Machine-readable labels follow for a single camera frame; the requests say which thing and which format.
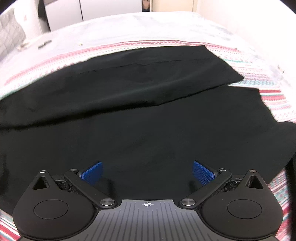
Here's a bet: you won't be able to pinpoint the patterned red green white blanket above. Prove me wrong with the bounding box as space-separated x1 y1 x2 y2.
1 40 295 240

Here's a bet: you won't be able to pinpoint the grey quilted headboard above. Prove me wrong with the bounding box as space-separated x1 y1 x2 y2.
0 9 26 60

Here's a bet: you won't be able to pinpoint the black pants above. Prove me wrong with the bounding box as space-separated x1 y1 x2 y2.
1 46 295 213

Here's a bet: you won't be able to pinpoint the grey white wardrobe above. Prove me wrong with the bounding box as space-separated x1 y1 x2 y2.
44 0 142 31

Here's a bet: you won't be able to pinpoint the small dark object on bed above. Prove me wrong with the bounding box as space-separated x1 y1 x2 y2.
38 40 52 49

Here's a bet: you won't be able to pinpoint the grey bed sheet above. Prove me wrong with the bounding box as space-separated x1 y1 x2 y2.
14 9 295 67

